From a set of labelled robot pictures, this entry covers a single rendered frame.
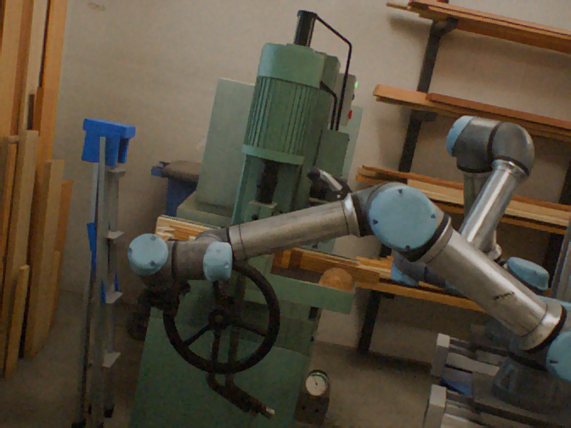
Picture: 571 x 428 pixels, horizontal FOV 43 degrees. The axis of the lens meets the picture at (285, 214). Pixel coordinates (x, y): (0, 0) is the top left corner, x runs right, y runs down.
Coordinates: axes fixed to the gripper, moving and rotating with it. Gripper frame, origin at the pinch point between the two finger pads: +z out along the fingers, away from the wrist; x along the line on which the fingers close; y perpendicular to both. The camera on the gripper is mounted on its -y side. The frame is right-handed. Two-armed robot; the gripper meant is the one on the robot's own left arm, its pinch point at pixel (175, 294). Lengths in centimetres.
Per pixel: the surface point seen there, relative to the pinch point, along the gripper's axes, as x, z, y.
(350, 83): 26, 28, -85
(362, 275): 42, 31, -25
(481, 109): 88, 162, -174
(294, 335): 28.0, 25.4, -3.1
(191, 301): -0.8, 24.3, -5.0
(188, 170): -52, 169, -107
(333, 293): 35.7, 18.7, -14.6
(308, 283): 28.8, 18.2, -15.7
